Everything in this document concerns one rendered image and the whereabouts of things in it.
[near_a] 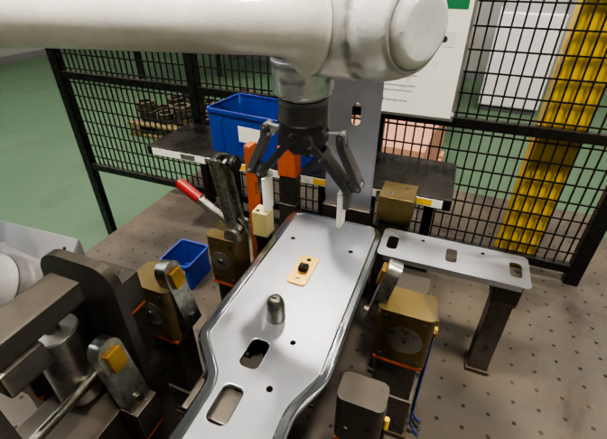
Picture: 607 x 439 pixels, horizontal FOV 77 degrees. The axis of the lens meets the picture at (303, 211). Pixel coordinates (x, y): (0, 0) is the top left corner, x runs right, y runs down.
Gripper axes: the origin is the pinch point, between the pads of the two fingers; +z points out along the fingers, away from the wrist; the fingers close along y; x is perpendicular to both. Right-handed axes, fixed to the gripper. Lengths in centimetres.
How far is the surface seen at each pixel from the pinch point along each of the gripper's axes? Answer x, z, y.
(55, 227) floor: 83, 114, -213
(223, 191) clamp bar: -1.8, -1.8, -14.9
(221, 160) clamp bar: 0.6, -6.8, -16.1
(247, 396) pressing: -27.1, 13.6, 2.3
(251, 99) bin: 52, -1, -38
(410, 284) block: 5.7, 15.7, 20.0
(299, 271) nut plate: -1.0, 13.4, -0.5
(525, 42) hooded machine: 450, 38, 79
